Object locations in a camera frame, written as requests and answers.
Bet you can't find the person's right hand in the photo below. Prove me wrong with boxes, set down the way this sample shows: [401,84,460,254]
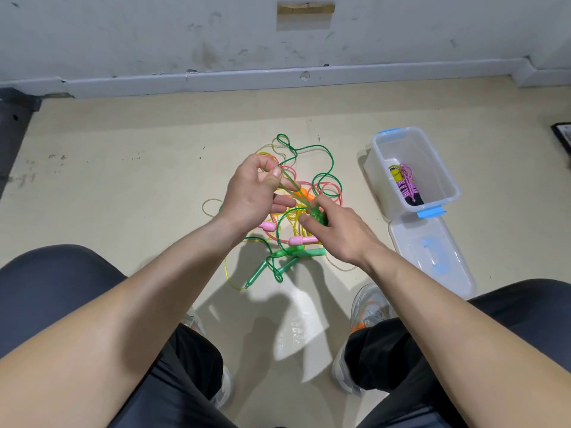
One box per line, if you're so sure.
[299,196,388,270]

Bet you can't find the person's left hand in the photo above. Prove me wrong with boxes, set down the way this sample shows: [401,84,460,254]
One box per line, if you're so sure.
[217,153,301,241]

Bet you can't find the pile of colourful jump ropes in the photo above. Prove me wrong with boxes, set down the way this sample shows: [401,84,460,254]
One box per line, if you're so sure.
[203,133,358,291]

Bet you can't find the pink rope with black-yellow handles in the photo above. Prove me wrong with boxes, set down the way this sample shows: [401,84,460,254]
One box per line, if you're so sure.
[388,162,426,209]

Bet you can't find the clear storage box blue latches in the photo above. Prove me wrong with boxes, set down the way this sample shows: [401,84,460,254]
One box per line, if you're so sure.
[364,127,462,222]

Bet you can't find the person's right forearm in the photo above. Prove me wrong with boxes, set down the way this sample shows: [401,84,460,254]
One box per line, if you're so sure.
[361,245,571,428]

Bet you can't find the person's left forearm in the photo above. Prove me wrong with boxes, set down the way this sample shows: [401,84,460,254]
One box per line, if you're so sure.
[0,216,246,428]

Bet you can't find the clear plastic box lid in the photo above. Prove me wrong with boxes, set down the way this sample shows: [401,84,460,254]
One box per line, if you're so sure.
[390,213,478,300]

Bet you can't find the grey right shoe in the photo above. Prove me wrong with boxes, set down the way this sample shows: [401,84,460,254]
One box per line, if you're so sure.
[332,282,394,395]

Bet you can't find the grey shoe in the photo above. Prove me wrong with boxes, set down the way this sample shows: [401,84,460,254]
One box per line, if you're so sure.
[332,282,394,395]
[183,307,236,410]

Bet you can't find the grey left shoe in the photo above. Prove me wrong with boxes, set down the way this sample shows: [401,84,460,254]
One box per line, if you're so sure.
[183,307,236,410]

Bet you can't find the black shorts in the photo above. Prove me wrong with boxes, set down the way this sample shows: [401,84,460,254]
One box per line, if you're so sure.
[0,245,571,428]

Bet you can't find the small black object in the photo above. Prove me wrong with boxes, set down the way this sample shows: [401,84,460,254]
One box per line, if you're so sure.
[551,122,571,158]

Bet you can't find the small wooden wall block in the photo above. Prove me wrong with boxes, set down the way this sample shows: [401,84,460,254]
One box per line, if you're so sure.
[277,2,337,18]

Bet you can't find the black metal rack frame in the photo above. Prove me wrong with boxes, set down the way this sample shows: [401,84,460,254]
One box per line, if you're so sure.
[0,88,41,200]

